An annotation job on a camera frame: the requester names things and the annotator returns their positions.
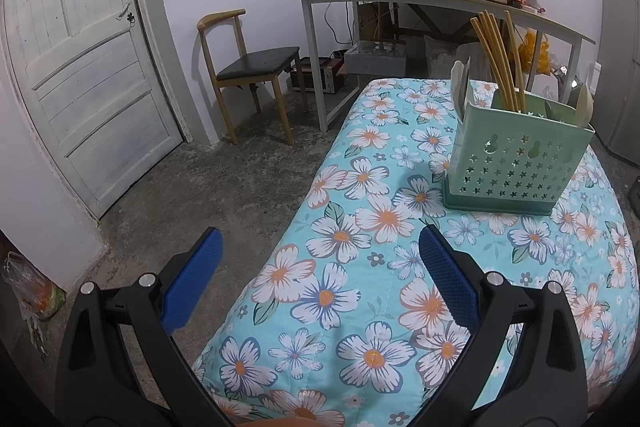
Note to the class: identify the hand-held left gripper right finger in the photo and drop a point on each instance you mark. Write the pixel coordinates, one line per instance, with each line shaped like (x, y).
(450, 282)

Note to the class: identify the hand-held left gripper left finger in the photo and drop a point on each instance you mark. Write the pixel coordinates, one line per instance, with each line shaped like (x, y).
(195, 282)

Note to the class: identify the green plastic utensil basket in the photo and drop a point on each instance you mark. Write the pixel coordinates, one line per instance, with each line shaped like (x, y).
(515, 172)

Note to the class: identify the white ceramic spoon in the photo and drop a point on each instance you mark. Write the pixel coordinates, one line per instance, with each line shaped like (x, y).
(459, 87)
(582, 104)

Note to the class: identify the bundle of bamboo chopsticks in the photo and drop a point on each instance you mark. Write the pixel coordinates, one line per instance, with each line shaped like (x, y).
(497, 62)

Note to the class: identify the floral blue blanket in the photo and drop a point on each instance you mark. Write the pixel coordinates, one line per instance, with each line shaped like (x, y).
(375, 217)

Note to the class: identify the clear plastic bag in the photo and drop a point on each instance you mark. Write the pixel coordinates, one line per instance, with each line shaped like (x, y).
(30, 287)

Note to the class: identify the grey sacks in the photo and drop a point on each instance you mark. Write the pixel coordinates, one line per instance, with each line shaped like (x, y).
(445, 54)

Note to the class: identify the wooden chair with black seat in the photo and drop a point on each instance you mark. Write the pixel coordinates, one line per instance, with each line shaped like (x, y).
(255, 59)

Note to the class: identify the grey storage box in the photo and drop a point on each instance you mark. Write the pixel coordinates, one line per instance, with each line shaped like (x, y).
(375, 59)

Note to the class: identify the toaster oven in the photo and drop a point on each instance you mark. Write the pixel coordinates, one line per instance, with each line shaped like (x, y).
(315, 77)

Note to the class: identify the yellow bag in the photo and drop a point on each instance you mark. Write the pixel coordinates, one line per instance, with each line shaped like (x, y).
(535, 54)

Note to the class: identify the white wooden door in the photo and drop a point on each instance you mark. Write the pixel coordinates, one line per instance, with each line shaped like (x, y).
(90, 57)

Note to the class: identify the brown cardboard box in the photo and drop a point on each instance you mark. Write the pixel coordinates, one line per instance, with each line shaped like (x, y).
(375, 22)

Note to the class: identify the grey metal cabinet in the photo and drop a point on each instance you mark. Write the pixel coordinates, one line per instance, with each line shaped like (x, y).
(620, 57)

